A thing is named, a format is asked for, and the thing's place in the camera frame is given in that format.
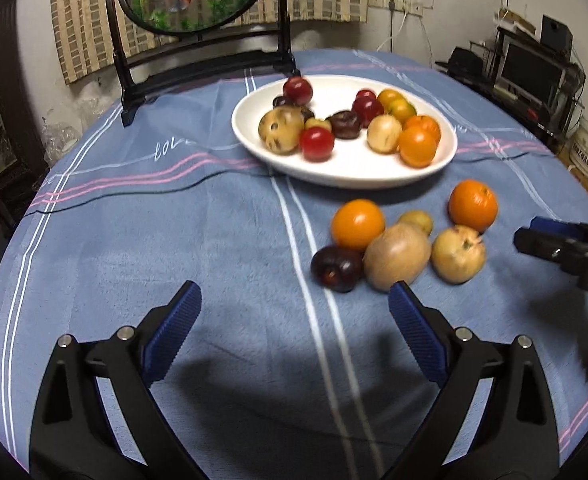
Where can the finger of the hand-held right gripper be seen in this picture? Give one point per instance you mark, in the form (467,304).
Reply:
(553,224)
(538,245)

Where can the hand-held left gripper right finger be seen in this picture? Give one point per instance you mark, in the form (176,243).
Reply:
(418,330)

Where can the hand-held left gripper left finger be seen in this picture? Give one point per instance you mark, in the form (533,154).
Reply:
(174,330)

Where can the white oval plate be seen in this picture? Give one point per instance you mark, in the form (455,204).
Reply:
(353,170)

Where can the small yellow citrus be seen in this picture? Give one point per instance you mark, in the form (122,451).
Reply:
(404,110)
(388,97)

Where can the dark purple plum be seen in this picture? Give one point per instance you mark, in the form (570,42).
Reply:
(337,268)
(345,124)

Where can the yellow pepino melon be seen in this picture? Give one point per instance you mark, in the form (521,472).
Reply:
(279,132)

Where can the red cherry tomato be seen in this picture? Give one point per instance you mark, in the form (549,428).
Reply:
(317,144)
(365,94)

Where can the small yellow-green plum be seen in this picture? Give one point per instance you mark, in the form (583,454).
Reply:
(318,124)

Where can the large red plum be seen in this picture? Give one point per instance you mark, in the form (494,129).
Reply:
(298,91)

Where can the large tan passion fruit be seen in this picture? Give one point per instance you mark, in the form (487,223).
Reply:
(396,257)

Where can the orange tangerine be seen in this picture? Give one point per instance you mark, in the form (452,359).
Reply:
(472,206)

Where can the pale yellow guava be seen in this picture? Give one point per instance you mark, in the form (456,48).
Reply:
(457,254)

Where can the blue striped tablecloth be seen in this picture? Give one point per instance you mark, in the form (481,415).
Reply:
(149,240)

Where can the small tan passion fruit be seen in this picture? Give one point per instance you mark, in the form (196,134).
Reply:
(416,220)

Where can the large smooth orange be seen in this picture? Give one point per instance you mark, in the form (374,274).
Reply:
(357,225)

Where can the black metal rack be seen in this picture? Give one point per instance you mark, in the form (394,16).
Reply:
(513,105)

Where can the black computer monitor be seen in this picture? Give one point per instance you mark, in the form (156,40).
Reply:
(533,72)

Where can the small orange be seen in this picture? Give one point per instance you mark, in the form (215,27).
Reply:
(417,147)
(426,125)

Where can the black bag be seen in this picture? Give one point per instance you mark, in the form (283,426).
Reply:
(466,62)

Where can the black speaker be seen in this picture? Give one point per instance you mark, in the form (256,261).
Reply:
(556,35)

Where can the pale yellow round plum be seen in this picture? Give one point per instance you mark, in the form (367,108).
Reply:
(383,134)

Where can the clear plastic bag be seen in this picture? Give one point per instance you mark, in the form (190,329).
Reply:
(64,137)

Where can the beige checked curtain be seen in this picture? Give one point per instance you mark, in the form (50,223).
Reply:
(84,20)

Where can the white wall socket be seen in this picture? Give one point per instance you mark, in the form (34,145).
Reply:
(398,4)

